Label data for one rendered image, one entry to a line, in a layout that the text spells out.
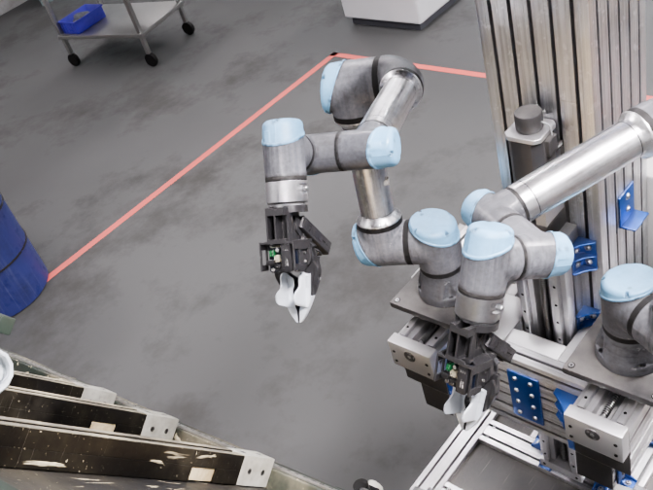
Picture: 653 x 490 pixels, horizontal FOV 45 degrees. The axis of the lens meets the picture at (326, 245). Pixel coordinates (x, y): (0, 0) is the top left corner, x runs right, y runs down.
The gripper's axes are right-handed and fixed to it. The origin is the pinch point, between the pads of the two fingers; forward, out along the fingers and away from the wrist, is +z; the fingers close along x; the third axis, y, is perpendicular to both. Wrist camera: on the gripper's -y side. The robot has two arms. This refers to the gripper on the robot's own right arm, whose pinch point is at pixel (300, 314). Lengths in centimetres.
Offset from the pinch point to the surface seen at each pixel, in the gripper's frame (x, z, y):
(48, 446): -36.1, 18.9, 28.2
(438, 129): -81, -65, -321
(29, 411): -67, 20, 4
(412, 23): -131, -153, -422
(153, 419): -65, 31, -33
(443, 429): -31, 66, -158
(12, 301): -275, 16, -173
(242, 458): -33, 37, -25
